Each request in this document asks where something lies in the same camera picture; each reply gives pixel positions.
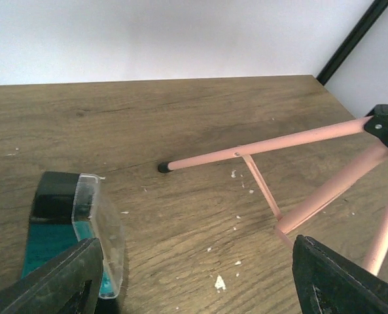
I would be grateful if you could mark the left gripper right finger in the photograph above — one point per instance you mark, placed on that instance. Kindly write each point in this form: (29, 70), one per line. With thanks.
(327, 282)

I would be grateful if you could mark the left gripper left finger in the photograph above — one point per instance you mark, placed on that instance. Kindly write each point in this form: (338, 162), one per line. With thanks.
(69, 283)

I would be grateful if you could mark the black metronome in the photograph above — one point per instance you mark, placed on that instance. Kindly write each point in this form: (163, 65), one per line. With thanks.
(50, 231)

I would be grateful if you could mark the pink music stand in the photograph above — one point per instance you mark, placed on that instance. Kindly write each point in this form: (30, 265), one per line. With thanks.
(213, 221)

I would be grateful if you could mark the black aluminium frame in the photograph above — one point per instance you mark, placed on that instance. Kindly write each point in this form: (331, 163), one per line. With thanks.
(361, 28)

